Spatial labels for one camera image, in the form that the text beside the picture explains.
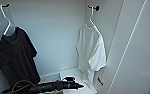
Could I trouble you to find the white wardrobe shelf bench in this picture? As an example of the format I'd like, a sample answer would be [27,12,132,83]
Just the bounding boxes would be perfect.
[58,67,99,94]

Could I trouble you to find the white wardrobe door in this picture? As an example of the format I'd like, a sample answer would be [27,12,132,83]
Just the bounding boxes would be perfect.
[105,0,150,94]

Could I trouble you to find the dark wardrobe fitting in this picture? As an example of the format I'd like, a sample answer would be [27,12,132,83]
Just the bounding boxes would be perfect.
[96,77,105,87]

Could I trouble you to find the white wardrobe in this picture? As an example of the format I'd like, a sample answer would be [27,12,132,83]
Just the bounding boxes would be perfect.
[0,0,125,94]

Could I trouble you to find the white shirt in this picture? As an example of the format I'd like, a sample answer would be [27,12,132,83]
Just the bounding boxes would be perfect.
[75,21,108,88]

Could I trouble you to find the black garment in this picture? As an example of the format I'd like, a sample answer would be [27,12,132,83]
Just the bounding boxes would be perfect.
[0,26,42,91]

